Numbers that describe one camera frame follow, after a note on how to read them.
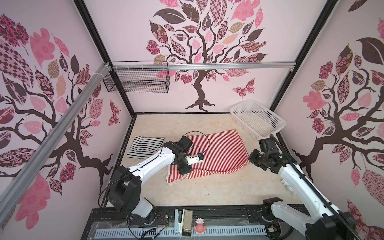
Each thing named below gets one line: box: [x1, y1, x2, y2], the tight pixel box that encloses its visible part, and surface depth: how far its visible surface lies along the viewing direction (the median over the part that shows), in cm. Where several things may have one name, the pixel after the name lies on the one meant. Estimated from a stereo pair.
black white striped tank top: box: [127, 136, 165, 159], surface depth 102 cm
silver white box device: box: [174, 208, 193, 237], surface depth 71 cm
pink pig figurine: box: [193, 218, 207, 235], surface depth 71 cm
